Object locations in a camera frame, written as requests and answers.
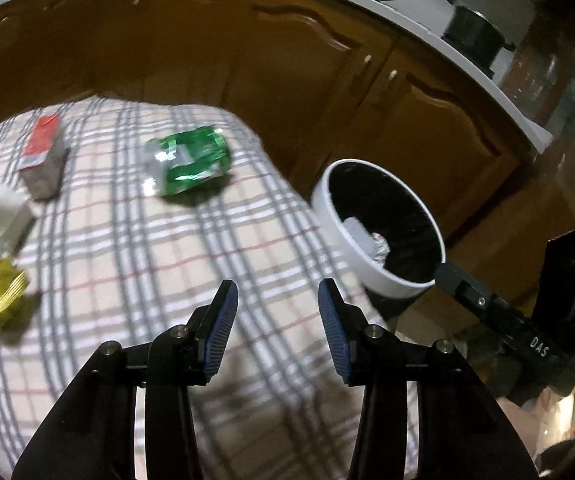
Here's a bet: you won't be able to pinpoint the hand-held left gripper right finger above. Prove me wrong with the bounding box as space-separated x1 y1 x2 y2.
318 278 538 480

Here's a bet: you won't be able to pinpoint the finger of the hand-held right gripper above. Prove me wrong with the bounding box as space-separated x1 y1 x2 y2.
434 262 511 328

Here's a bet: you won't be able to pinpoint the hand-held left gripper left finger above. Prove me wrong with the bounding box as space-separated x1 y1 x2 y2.
12 280 239 480

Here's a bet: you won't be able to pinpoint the white round bin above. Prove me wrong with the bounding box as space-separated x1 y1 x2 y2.
311 158 447 300

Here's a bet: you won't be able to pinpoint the person's right hand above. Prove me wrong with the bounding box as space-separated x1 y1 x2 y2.
496 389 571 463

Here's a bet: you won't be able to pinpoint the crushed green can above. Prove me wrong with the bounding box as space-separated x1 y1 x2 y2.
142 126 232 197

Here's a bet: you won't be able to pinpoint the red and grey box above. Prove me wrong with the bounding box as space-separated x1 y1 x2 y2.
19 114 71 202

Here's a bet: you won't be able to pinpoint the black cooking pot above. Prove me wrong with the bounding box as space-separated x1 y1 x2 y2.
441 4 517 70

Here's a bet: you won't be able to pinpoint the wooden base cabinets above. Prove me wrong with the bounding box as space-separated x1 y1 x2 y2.
0 0 525 266

